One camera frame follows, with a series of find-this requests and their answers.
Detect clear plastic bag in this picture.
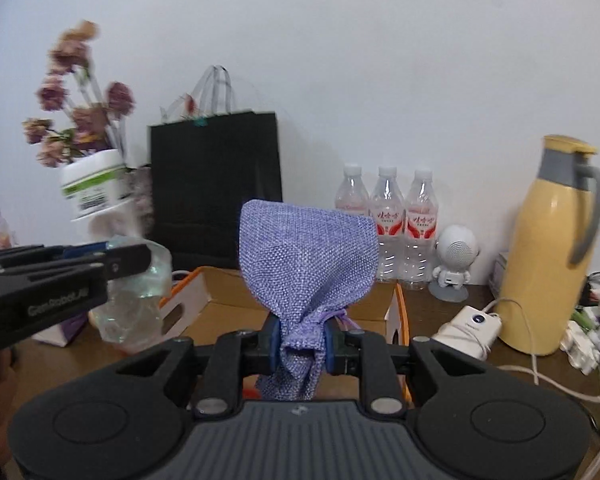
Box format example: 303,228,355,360
90,235,172,354

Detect purple woven drawstring pouch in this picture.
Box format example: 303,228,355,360
239,200,379,401

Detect purple tissue pack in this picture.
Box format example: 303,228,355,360
32,313,88,348

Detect orange cardboard box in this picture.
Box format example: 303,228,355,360
158,264,413,403

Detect white green-labelled jug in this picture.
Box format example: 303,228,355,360
60,150,131,220

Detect white power bank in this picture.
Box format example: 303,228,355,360
432,306,502,361

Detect black paper shopping bag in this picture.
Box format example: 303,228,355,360
148,65,283,271

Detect white astronaut speaker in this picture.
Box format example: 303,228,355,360
428,224,480,304

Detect right clear water bottle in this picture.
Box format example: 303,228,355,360
401,169,439,290

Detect clear water bottle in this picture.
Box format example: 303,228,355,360
370,167,405,282
401,169,439,290
335,164,370,216

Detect dried pink flower bouquet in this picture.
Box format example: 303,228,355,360
22,20,135,168

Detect middle clear water bottle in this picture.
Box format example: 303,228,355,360
370,167,405,282

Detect left clear water bottle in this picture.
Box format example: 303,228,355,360
335,164,370,216

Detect white power strip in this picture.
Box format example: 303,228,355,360
559,320,600,375

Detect yellow thermos jug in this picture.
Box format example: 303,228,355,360
495,136,600,356

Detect white charging cable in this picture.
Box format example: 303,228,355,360
471,297,600,480

